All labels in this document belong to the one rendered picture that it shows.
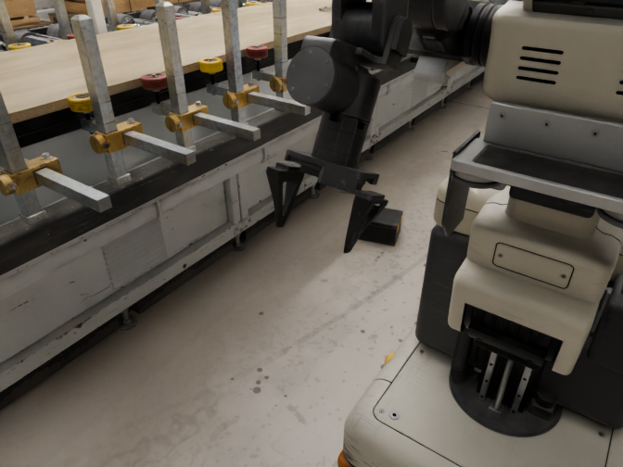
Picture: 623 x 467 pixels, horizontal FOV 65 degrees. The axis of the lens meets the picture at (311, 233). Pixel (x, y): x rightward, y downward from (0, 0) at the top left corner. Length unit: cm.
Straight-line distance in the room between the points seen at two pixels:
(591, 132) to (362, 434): 86
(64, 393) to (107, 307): 31
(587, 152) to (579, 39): 14
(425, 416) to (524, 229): 62
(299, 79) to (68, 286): 141
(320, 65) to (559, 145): 38
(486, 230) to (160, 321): 144
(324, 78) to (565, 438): 111
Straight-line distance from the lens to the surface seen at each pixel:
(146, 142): 134
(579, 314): 87
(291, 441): 159
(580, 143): 75
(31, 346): 184
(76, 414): 181
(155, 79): 164
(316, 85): 50
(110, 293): 192
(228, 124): 146
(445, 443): 129
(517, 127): 76
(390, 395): 135
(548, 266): 87
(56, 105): 155
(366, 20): 58
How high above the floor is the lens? 132
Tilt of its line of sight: 33 degrees down
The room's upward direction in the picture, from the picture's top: straight up
